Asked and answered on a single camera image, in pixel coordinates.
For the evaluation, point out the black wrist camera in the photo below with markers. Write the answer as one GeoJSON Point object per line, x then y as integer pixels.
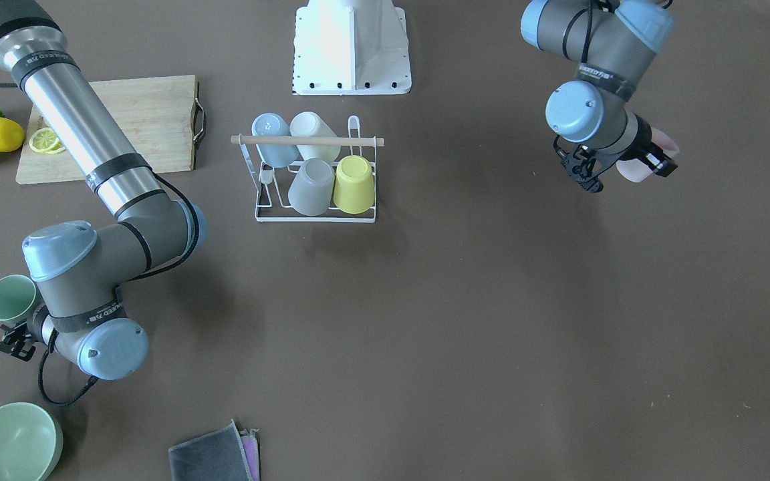
{"type": "Point", "coordinates": [579, 164]}
{"type": "Point", "coordinates": [17, 341]}

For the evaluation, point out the lemon slice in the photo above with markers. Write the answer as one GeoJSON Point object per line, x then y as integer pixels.
{"type": "Point", "coordinates": [42, 139]}
{"type": "Point", "coordinates": [57, 148]}

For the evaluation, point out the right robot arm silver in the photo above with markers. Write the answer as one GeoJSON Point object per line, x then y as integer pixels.
{"type": "Point", "coordinates": [79, 268]}

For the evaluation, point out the green cup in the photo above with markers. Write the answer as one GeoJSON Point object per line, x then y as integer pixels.
{"type": "Point", "coordinates": [19, 296]}

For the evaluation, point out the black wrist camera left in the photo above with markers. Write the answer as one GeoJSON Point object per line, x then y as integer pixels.
{"type": "Point", "coordinates": [579, 164]}

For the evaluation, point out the white wire cup rack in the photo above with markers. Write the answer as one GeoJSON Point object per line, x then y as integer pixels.
{"type": "Point", "coordinates": [273, 160]}

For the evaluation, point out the green bowl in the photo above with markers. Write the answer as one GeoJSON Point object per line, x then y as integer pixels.
{"type": "Point", "coordinates": [31, 442]}

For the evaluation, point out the wooden cutting board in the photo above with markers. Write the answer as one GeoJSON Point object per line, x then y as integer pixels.
{"type": "Point", "coordinates": [158, 115]}

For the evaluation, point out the grey folded cloth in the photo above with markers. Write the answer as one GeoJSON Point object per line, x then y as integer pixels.
{"type": "Point", "coordinates": [217, 455]}

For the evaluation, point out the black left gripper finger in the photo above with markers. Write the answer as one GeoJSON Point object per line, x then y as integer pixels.
{"type": "Point", "coordinates": [660, 164]}

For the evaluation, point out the yellow cup on rack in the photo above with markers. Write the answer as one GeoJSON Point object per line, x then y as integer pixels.
{"type": "Point", "coordinates": [354, 185]}

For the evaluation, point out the white cup on rack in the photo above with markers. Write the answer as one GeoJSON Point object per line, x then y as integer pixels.
{"type": "Point", "coordinates": [311, 125]}

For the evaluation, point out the pink cloth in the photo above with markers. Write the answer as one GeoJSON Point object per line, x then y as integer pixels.
{"type": "Point", "coordinates": [250, 444]}

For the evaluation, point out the grey cup on rack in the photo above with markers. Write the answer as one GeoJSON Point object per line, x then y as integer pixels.
{"type": "Point", "coordinates": [310, 193]}

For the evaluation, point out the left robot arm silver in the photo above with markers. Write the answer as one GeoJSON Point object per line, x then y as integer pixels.
{"type": "Point", "coordinates": [613, 43]}

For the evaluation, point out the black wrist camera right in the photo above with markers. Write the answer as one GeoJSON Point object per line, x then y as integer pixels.
{"type": "Point", "coordinates": [17, 341]}

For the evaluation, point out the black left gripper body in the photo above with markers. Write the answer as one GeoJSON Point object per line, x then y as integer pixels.
{"type": "Point", "coordinates": [644, 139]}

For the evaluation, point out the white pedestal column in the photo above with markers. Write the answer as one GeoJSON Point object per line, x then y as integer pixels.
{"type": "Point", "coordinates": [350, 48]}

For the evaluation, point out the pink cup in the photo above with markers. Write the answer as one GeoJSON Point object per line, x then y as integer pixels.
{"type": "Point", "coordinates": [636, 170]}

